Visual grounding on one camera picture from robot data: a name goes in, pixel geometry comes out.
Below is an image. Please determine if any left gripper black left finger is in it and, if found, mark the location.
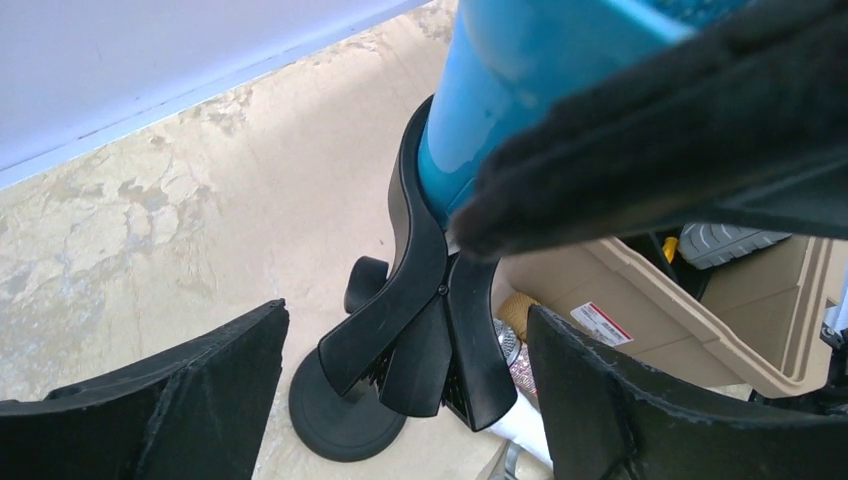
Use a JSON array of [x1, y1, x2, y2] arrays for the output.
[[1, 299, 289, 479]]

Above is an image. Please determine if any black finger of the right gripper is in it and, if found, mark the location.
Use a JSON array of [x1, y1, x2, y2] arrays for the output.
[[450, 1, 847, 259]]

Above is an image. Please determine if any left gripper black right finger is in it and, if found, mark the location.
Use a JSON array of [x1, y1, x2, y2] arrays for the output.
[[527, 305, 847, 479]]

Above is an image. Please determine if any white microphone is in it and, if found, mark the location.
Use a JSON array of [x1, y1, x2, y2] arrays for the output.
[[485, 390, 553, 470]]

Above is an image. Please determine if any glitter silver microphone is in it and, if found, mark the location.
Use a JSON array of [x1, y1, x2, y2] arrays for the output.
[[492, 318, 537, 398]]

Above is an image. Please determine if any black stand with clip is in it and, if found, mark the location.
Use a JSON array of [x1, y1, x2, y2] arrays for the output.
[[288, 103, 518, 463]]

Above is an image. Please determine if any blue microphone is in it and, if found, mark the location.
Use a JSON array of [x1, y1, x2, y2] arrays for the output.
[[418, 0, 744, 225]]

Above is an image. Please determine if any gold microphone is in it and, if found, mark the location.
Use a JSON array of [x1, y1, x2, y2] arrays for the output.
[[496, 292, 539, 342]]

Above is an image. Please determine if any white chrome faucet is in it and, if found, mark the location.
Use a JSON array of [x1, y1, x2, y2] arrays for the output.
[[482, 441, 523, 480]]

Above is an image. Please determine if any grey block in case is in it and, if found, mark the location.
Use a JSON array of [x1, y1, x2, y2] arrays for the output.
[[677, 223, 791, 270]]

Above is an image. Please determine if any tan plastic case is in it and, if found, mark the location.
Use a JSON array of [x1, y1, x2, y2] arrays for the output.
[[492, 236, 847, 398]]

